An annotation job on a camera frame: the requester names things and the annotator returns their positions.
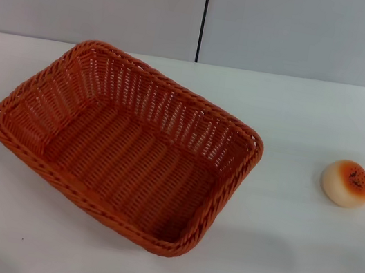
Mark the orange woven plastic basket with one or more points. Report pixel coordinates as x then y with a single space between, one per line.
136 163

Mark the round toasted bun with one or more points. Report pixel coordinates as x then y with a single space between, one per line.
344 184

